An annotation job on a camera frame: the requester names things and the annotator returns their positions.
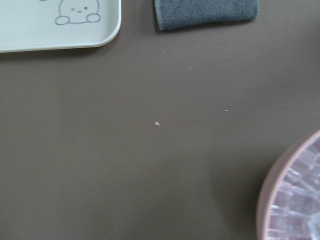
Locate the pink bowl of ice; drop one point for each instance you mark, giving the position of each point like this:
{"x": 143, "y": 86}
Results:
{"x": 289, "y": 201}

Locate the grey folded cloth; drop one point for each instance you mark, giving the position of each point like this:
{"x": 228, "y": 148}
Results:
{"x": 174, "y": 14}

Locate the cream rabbit tray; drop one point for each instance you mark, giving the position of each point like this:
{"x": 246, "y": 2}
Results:
{"x": 36, "y": 25}

